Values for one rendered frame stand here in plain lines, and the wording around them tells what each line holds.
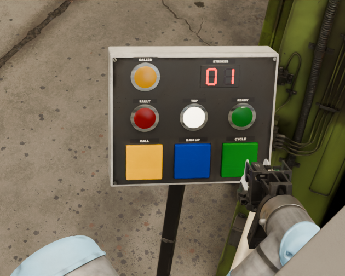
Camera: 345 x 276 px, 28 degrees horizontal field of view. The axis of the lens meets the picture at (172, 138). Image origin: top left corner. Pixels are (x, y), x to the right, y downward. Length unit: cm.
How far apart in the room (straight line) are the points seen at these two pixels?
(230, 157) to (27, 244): 122
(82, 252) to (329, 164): 117
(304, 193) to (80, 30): 163
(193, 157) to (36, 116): 152
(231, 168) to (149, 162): 18
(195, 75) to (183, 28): 192
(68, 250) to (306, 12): 93
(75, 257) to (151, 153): 67
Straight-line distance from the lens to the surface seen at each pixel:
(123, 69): 135
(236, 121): 141
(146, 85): 136
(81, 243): 78
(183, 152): 141
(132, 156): 140
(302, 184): 192
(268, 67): 140
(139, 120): 138
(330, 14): 150
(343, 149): 180
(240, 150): 143
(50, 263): 75
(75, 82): 299
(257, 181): 121
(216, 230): 255
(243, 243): 177
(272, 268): 106
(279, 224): 108
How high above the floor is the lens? 211
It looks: 49 degrees down
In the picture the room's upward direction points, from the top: 8 degrees clockwise
